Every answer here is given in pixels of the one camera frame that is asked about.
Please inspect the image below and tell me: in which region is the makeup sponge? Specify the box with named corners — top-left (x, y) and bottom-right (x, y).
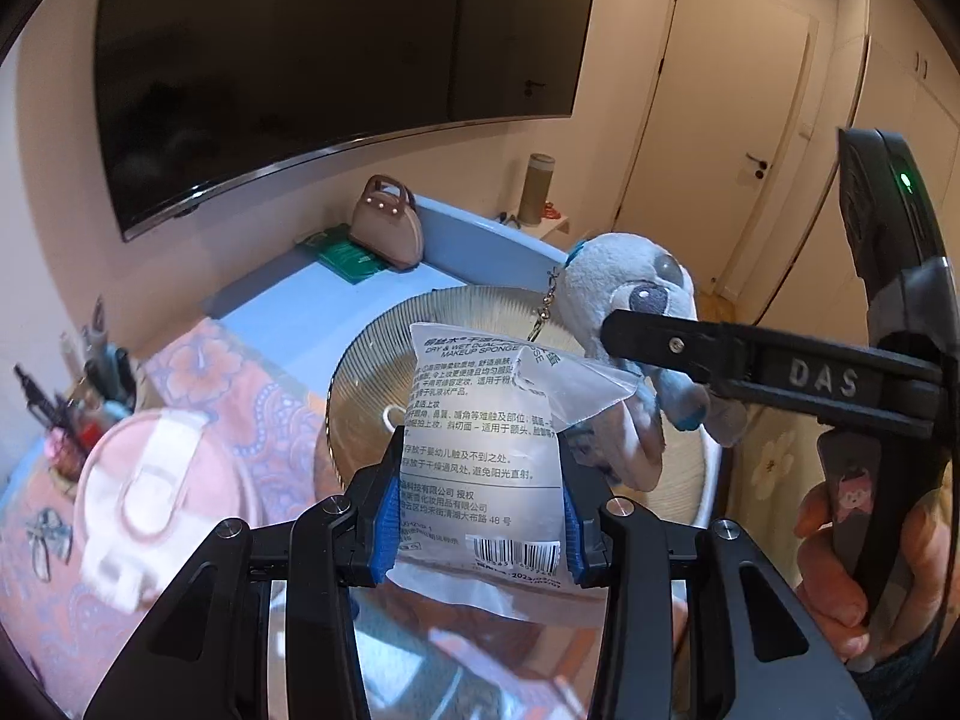
top-left (387, 323), bottom-right (636, 628)

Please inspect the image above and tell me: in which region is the blue plaid hair bow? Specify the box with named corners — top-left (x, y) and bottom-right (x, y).
top-left (26, 507), bottom-right (73, 583)

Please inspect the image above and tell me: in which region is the blue plush toy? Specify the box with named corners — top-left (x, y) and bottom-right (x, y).
top-left (545, 232), bottom-right (747, 491)

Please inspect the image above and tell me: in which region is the person's right hand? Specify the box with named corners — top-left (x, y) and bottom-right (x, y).
top-left (792, 455), bottom-right (960, 665)

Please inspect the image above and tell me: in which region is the pink lidded container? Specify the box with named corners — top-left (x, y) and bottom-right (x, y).
top-left (73, 408), bottom-right (263, 614)

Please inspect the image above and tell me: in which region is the green flat box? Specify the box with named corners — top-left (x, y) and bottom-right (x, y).
top-left (299, 224), bottom-right (389, 284)

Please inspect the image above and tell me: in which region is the pink floral towel mat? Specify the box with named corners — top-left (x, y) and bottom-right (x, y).
top-left (2, 319), bottom-right (338, 718)

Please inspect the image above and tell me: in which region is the wooden pen holder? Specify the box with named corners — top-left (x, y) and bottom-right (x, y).
top-left (13, 296), bottom-right (146, 484)

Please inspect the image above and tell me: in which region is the small brown handbag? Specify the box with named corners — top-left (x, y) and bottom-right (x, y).
top-left (348, 174), bottom-right (425, 271)

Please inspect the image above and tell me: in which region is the white door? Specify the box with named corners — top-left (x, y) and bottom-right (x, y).
top-left (615, 0), bottom-right (811, 293)

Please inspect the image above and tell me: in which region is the brown thermos bottle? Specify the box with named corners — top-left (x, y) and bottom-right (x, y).
top-left (517, 153), bottom-right (555, 226)

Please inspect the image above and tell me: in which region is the wall mounted television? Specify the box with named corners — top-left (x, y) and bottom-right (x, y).
top-left (93, 0), bottom-right (592, 239)

